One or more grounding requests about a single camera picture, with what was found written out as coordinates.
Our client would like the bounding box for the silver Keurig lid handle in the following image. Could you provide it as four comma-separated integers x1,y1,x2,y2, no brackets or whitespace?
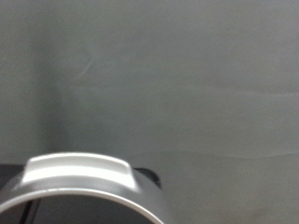
0,151,166,224

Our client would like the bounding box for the grey partition panel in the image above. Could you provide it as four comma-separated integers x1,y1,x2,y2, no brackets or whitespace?
0,0,299,224

